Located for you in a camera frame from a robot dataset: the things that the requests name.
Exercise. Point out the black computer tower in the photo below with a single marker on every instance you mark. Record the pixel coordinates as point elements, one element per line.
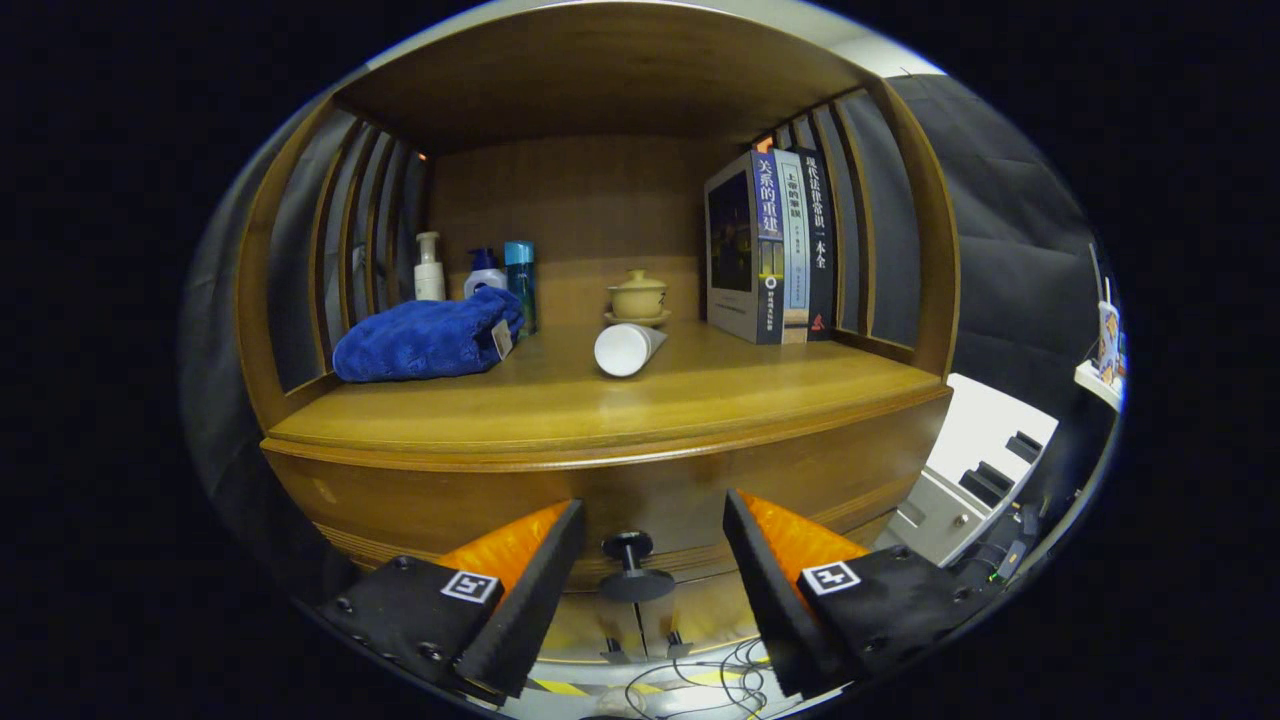
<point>1000,555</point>

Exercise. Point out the white pump bottle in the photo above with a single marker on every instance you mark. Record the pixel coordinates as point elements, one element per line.
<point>430,280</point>

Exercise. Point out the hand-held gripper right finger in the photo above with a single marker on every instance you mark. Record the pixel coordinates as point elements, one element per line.
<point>775,600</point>

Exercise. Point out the wooden cabinet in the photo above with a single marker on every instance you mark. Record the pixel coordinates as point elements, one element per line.
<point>600,60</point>

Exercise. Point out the book with black spine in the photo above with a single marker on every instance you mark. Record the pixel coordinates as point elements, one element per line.
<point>818,240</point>

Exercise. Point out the wooden cabinet door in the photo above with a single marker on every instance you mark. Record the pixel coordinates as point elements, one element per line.
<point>580,630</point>
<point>705,612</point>

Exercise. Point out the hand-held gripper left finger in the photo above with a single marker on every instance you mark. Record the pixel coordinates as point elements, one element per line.
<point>535,605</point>

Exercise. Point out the wooden countertop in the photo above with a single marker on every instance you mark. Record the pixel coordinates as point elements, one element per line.
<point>650,400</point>

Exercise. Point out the blue towel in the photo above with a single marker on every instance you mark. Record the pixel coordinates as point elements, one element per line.
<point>420,340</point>

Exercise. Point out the book with pale spine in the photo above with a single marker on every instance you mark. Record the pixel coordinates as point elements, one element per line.
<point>793,240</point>

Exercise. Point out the white bottle with blue cap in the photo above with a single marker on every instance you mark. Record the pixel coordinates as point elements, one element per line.
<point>484,280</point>

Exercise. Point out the white and green tube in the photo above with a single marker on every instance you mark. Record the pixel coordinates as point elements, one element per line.
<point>625,350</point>

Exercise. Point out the beige lidded teacup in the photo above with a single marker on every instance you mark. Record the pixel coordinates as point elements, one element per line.
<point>638,298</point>

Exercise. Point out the book with blue spine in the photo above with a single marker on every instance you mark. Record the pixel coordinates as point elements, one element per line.
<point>770,230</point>

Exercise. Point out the wooden drawer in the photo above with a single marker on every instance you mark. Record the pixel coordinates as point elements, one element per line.
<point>650,480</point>

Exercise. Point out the patterned paper cup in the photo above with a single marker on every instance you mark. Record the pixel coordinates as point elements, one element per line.
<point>1108,340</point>

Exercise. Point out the teal bottle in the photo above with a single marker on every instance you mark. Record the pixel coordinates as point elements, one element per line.
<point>520,280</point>

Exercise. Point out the white drawer unit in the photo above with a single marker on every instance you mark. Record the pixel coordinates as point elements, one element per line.
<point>980,420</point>

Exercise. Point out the white side shelf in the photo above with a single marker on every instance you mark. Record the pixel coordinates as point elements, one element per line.
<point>1095,385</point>

